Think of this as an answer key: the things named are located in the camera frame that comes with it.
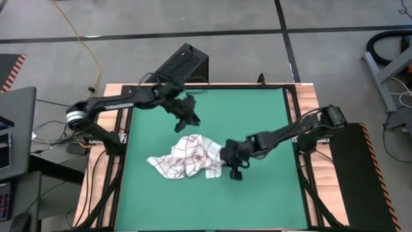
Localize black perforated computer tower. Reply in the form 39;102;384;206
144;43;209;84

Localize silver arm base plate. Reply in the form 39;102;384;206
88;133;129;145

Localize yellow power cord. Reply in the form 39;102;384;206
51;0;101;99

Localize black metal table frame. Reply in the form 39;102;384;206
75;84;345;232

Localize black floor cables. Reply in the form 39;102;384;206
382;111;412;164

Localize black computer mouse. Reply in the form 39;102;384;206
9;212;32;232

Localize grey side desk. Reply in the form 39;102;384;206
0;170;42;232

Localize keyboard with coloured keys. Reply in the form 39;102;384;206
0;182;12;223

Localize white red-checked towel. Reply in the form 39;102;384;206
146;133;226;180

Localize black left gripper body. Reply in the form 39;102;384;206
164;86;198;121

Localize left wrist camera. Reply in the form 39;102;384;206
174;119;187;134

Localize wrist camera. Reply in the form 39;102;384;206
174;119;187;134
229;166;243;182

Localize grey metal frame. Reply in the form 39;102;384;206
362;44;412;114

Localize small black device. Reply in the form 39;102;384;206
0;115;15;130

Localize thin black floor cable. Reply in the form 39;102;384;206
35;99;73;108

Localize black vacuum hose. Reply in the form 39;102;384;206
366;30;412;67

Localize black power brick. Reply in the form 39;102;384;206
66;143;88;156

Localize black mat orange striped edge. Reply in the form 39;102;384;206
323;122;402;232
0;53;26;93

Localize green table mat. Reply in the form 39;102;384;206
115;86;309;231

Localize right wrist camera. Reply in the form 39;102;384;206
229;166;243;182

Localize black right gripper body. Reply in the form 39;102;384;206
231;137;256;168

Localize white floor cables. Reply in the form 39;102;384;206
389;77;412;109

